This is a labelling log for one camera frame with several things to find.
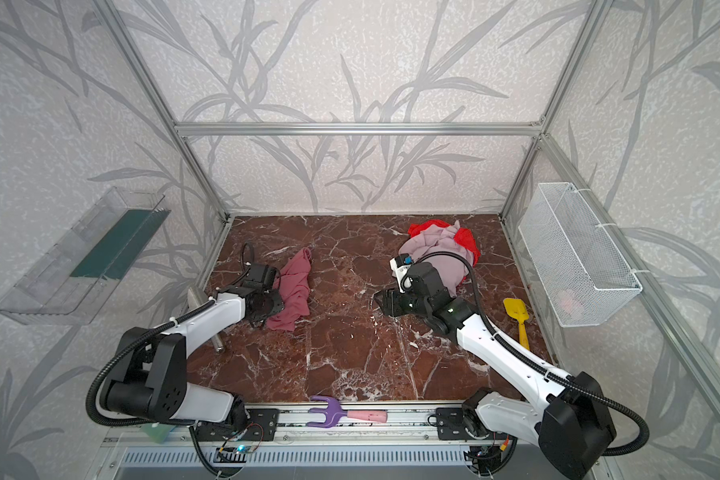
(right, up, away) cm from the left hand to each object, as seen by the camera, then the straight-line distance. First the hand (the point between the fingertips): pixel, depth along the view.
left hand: (280, 296), depth 92 cm
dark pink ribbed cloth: (+5, +3, -1) cm, 6 cm away
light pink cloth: (+51, +17, +12) cm, 55 cm away
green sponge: (-22, -29, -22) cm, 42 cm away
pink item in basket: (+78, +2, -20) cm, 81 cm away
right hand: (+32, +5, -13) cm, 35 cm away
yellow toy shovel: (+74, -5, -1) cm, 74 cm away
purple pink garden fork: (+20, -26, -18) cm, 37 cm away
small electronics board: (-5, -35, -20) cm, 41 cm away
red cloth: (+61, +19, +11) cm, 64 cm away
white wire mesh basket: (+74, +10, -31) cm, 81 cm away
